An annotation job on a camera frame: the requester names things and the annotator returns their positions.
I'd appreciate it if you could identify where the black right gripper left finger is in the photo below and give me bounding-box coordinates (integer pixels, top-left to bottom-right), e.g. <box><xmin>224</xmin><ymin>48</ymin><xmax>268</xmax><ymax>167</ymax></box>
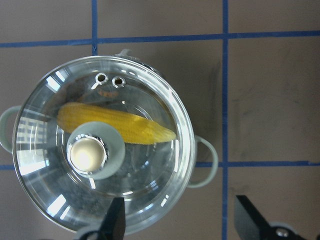
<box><xmin>73</xmin><ymin>197</ymin><xmax>125</xmax><ymax>240</ymax></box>

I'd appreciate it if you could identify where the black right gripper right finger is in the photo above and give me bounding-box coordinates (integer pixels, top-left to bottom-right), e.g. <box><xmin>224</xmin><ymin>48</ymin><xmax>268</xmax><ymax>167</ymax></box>
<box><xmin>234</xmin><ymin>195</ymin><xmax>304</xmax><ymax>240</ymax></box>

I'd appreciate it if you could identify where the glass pot lid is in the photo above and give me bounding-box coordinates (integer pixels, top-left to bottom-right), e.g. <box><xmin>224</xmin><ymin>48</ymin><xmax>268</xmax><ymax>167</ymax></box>
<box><xmin>12</xmin><ymin>55</ymin><xmax>196</xmax><ymax>236</ymax></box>

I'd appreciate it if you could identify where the yellow corn cob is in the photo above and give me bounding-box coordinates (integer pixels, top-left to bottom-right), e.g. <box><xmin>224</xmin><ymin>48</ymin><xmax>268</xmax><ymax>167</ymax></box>
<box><xmin>57</xmin><ymin>102</ymin><xmax>177</xmax><ymax>145</ymax></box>

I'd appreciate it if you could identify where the pale green electric pot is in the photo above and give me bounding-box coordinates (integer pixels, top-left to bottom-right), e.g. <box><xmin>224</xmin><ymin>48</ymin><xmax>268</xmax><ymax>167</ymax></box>
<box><xmin>0</xmin><ymin>48</ymin><xmax>219</xmax><ymax>236</ymax></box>

